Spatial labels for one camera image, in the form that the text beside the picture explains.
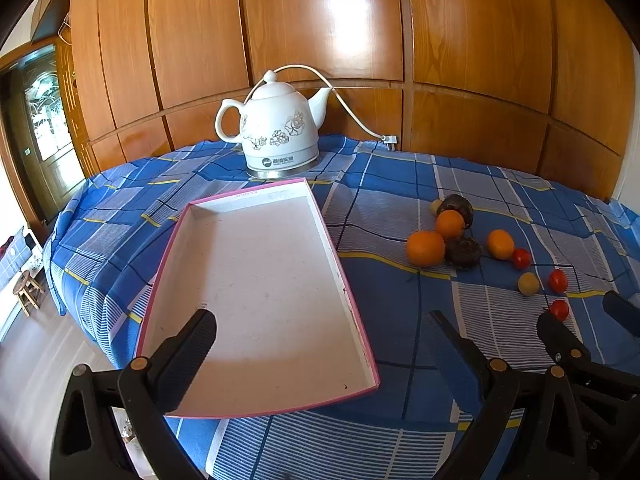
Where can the large orange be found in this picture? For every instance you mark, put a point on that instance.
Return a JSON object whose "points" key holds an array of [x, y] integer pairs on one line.
{"points": [[425, 249]]}

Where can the yellow cherry tomato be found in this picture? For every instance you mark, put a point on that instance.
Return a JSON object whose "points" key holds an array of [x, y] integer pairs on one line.
{"points": [[528, 284]]}

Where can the wooden glass door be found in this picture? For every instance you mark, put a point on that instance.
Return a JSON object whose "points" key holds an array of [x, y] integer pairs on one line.
{"points": [[38, 134]]}

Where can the white ceramic electric kettle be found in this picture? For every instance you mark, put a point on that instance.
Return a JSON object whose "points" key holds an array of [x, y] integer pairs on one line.
{"points": [[278, 128]]}

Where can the red cherry tomato middle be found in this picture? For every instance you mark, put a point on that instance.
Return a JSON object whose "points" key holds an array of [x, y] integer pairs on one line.
{"points": [[557, 282]]}

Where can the small wooden stool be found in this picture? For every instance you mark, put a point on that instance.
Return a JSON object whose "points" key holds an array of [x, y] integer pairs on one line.
{"points": [[28, 292]]}

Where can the red cherry tomato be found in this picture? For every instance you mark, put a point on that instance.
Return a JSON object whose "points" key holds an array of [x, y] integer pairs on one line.
{"points": [[521, 259], [560, 309], [557, 282]]}

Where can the white tray with pink rim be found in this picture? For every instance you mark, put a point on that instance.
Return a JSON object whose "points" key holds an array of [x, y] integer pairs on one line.
{"points": [[289, 334]]}

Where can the dark mangosteen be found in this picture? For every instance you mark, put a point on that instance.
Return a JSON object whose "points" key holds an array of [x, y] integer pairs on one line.
{"points": [[463, 253], [460, 205]]}

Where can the dark mangosteen back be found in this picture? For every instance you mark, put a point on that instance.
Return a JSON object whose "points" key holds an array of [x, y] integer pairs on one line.
{"points": [[460, 205]]}

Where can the red cherry tomato lower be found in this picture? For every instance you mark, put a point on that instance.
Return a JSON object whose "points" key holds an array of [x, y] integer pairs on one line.
{"points": [[560, 309]]}

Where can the small orange right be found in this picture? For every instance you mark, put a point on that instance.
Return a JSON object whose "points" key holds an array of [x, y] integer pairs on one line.
{"points": [[500, 244]]}

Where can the blue plaid tablecloth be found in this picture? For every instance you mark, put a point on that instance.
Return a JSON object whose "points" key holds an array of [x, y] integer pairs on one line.
{"points": [[105, 248]]}

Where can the medium orange behind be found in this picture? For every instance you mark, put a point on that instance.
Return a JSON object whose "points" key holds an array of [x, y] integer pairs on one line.
{"points": [[450, 224]]}

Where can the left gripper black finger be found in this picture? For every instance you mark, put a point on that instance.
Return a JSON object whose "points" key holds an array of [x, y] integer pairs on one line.
{"points": [[622, 311], [606, 399]]}

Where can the red cherry tomato upper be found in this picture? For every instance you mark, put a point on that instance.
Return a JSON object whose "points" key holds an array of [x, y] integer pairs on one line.
{"points": [[521, 259]]}

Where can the small pale yellow fruit back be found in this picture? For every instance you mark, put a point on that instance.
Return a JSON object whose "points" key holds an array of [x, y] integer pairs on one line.
{"points": [[435, 204]]}

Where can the dark mangosteen front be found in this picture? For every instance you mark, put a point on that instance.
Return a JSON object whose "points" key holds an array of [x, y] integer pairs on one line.
{"points": [[463, 253]]}

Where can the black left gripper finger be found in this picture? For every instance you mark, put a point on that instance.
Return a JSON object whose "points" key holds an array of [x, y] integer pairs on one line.
{"points": [[485, 389], [87, 443]]}

